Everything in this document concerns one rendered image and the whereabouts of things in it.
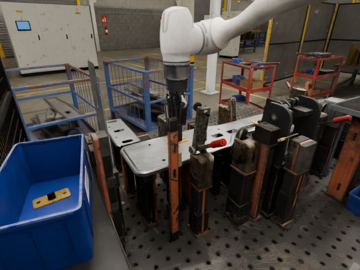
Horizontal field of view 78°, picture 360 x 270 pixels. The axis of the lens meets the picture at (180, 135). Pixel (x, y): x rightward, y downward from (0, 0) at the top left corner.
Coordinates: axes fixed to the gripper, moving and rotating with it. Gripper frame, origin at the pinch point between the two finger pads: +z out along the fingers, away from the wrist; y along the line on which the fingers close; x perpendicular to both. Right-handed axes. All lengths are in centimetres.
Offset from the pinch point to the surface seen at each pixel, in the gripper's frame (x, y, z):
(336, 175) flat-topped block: -65, -31, 24
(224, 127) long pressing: -28.8, 5.1, 6.5
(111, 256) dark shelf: 35, -36, 4
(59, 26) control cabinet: -24, 793, -35
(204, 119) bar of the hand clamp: -0.1, -16.8, -11.0
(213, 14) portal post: -278, 341, -58
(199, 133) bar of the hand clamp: 1.2, -16.2, -6.5
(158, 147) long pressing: 6.3, 3.5, 6.6
